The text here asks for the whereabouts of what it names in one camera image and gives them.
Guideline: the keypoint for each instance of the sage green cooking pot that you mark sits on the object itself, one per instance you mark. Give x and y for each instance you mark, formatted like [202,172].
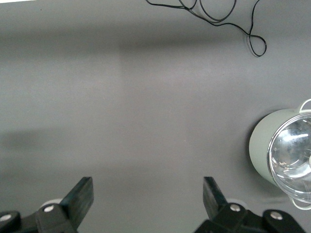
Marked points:
[260,145]

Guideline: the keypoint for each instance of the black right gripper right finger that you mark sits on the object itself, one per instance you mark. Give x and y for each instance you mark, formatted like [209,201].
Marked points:
[218,213]

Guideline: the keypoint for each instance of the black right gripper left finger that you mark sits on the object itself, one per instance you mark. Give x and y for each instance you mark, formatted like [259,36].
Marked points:
[73,206]

